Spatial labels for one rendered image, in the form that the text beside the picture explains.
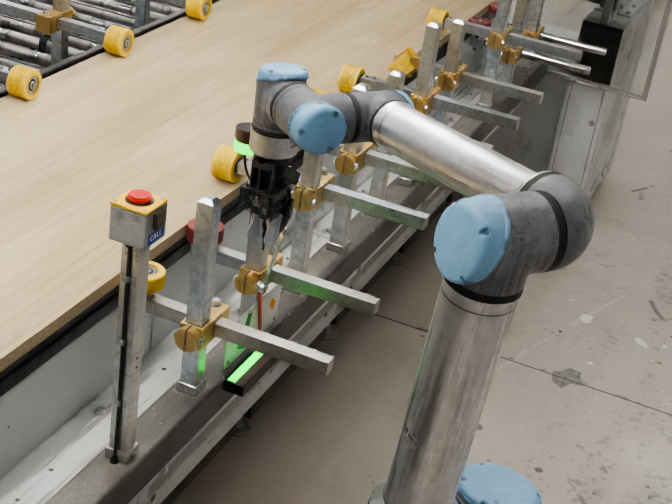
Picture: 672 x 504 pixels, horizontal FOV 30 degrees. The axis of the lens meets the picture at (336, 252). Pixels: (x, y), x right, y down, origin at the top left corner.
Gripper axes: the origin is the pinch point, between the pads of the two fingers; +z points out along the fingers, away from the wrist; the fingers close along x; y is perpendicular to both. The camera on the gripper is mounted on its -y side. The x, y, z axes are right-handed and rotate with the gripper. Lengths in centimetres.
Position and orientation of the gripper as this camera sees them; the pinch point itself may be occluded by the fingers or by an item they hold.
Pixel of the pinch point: (265, 242)
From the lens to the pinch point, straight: 244.2
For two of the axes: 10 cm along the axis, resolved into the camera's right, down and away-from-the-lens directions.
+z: -1.4, 8.8, 4.6
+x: 9.1, 2.9, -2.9
